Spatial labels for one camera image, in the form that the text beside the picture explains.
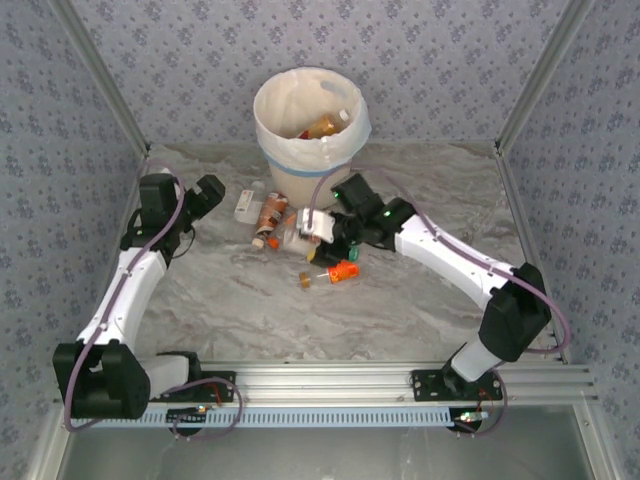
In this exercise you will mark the aluminium frame post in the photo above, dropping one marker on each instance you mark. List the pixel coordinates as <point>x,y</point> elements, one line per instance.
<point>102,75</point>
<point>542,75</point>

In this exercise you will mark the orange label white cap bottle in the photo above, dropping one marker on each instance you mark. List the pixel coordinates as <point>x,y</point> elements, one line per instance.
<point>345,272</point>

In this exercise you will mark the clear bottle orange label cap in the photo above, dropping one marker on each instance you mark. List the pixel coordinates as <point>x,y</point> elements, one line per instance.
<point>291,218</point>

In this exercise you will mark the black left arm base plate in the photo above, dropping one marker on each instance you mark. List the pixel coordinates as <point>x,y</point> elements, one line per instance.
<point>220,380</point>

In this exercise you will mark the brown orange label bottle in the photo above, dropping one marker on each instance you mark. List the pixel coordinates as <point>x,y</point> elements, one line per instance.
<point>272,212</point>

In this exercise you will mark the aluminium side rail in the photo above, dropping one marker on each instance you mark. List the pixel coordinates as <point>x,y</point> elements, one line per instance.
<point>517,200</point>
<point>134,200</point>

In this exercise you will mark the cream plastic bin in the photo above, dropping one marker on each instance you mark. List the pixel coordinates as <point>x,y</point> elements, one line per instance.
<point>295,187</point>

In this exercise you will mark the clear bottle white red label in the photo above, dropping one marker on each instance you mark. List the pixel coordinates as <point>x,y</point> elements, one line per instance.
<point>245,201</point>

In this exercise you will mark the white lined trash bin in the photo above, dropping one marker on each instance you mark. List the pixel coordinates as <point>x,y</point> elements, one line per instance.
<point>280,115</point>

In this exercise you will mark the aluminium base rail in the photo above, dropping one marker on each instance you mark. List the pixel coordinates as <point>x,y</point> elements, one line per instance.
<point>320,385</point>

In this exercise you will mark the small amber bottle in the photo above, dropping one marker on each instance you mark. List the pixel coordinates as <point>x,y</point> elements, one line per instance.
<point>306,281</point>

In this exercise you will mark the small circuit board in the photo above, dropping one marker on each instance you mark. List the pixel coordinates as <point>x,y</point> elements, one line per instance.
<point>470,417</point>
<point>187,415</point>

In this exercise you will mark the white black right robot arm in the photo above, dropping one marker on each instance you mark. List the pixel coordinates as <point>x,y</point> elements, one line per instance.
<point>440,250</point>

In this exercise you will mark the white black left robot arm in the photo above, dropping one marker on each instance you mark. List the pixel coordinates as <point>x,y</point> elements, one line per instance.
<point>125,290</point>

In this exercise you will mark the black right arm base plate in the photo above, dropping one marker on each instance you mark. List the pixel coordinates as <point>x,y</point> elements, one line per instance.
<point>425,382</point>

